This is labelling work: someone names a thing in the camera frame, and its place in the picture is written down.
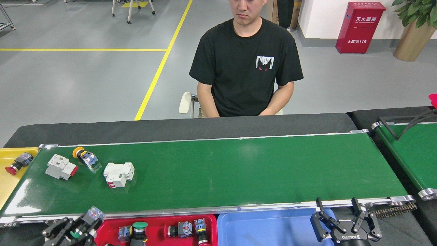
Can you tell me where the red plastic tray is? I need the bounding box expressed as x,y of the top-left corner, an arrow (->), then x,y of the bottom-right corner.
94,215 -> 219,246

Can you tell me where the person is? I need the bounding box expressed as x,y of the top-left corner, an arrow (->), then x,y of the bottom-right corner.
277,0 -> 295,29
189,0 -> 304,118

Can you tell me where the red push button switch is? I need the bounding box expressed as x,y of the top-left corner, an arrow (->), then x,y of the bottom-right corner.
5,152 -> 34,176
194,218 -> 210,246
168,221 -> 194,239

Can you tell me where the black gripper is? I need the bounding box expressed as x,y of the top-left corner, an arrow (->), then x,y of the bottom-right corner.
310,197 -> 383,246

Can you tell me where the brown cardboard box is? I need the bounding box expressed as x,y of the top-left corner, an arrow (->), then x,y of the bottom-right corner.
271,0 -> 301,30

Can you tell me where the blue plastic tray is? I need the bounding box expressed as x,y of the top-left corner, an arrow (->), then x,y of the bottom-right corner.
217,208 -> 338,246

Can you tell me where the yellow push button switch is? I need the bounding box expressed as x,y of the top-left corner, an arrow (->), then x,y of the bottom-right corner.
72,147 -> 102,173

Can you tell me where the gold plant pot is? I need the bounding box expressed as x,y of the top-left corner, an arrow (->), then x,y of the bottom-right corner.
394,20 -> 437,62

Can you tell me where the yellow plastic tray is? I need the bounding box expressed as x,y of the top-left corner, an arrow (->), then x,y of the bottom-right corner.
0,147 -> 40,210

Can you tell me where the silver metal rack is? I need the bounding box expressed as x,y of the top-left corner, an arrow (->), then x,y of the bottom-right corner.
0,3 -> 16,31

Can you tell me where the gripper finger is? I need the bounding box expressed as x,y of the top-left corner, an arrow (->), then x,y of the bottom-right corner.
76,220 -> 103,246
42,217 -> 74,246

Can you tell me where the wide green conveyor belt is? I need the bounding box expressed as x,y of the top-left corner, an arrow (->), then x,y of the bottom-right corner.
0,129 -> 417,228

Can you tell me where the grey office chair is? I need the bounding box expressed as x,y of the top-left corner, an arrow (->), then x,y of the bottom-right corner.
179,92 -> 284,119

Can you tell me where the narrow green conveyor belt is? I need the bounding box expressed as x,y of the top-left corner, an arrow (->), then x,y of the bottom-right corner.
371,120 -> 437,201

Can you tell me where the green mushroom push button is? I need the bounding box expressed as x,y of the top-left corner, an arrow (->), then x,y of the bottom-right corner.
131,221 -> 149,246

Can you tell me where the green push button switch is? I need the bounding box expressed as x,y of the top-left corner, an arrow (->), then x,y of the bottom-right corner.
118,225 -> 133,244
70,206 -> 105,240

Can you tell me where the black drive chain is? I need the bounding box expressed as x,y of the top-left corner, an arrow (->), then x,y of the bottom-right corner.
369,202 -> 418,219

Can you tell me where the green leafy plant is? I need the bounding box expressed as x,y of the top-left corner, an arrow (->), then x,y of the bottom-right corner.
392,0 -> 437,28

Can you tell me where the red fire extinguisher cabinet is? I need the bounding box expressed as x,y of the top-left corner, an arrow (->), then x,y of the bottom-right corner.
335,2 -> 387,54

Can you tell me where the black cable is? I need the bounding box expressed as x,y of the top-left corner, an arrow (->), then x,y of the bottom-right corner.
377,109 -> 437,141

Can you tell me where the white wheeled stand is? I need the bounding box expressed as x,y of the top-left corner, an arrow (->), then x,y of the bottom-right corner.
111,0 -> 156,24

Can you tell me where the white circuit breaker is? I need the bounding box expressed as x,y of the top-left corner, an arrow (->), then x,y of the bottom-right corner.
45,153 -> 79,181
103,162 -> 135,189

